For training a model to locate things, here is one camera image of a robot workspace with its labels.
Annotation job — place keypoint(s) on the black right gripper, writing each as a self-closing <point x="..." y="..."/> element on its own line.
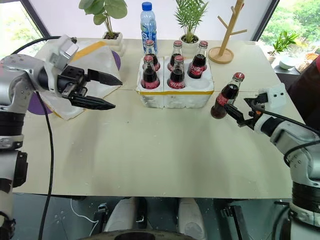
<point x="257" y="112"/>

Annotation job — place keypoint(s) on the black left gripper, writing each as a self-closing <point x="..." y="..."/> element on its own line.
<point x="72" y="78"/>

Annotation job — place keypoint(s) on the glass cola bottle red cap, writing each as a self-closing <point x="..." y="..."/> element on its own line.
<point x="150" y="75"/>
<point x="198" y="65"/>
<point x="230" y="91"/>
<point x="150" y="53"/>
<point x="176" y="53"/>
<point x="177" y="75"/>

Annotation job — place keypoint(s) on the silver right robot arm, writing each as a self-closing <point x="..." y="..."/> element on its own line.
<point x="292" y="136"/>

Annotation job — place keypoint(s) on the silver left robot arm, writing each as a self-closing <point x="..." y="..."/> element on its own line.
<point x="12" y="82"/>

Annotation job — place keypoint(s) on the white foam crate yellow tape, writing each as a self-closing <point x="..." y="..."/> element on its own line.
<point x="175" y="100"/>

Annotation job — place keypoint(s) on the round-leaf plant in white pot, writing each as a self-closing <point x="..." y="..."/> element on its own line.
<point x="113" y="37"/>

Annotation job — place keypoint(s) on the white bowl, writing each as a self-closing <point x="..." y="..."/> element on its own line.
<point x="287" y="62"/>

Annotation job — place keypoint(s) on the person in dark red clothing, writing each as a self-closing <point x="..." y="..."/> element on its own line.
<point x="307" y="95"/>

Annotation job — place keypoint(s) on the purple round mat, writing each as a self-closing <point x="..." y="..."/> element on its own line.
<point x="35" y="106"/>

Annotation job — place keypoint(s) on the wooden mug tree stand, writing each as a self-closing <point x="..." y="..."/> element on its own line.
<point x="226" y="37"/>

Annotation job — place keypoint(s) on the small green potted plant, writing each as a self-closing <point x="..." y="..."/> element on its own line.
<point x="282" y="43"/>

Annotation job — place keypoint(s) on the woven basket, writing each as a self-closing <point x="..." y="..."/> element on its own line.
<point x="306" y="62"/>

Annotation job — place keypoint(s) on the plastic water bottle blue cap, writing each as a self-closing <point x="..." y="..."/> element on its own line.
<point x="148" y="25"/>

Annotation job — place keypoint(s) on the palm plant in white pot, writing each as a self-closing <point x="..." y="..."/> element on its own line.
<point x="190" y="38"/>

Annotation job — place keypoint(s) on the black table leg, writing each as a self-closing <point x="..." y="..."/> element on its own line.
<point x="237" y="220"/>

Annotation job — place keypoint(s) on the dark rounded robot body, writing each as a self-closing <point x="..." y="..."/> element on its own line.
<point x="140" y="235"/>

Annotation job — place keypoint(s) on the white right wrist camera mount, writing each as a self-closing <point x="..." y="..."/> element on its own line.
<point x="276" y="96"/>

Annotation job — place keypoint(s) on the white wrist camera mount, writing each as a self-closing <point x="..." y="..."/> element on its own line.
<point x="62" y="50"/>
<point x="276" y="96"/>

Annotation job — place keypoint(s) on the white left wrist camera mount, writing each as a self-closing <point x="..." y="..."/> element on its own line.
<point x="62" y="50"/>

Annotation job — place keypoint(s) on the dark window frame post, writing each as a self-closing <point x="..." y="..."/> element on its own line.
<point x="36" y="17"/>
<point x="266" y="20"/>

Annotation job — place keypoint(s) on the black metal bracket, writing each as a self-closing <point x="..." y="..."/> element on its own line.
<point x="141" y="210"/>
<point x="101" y="215"/>

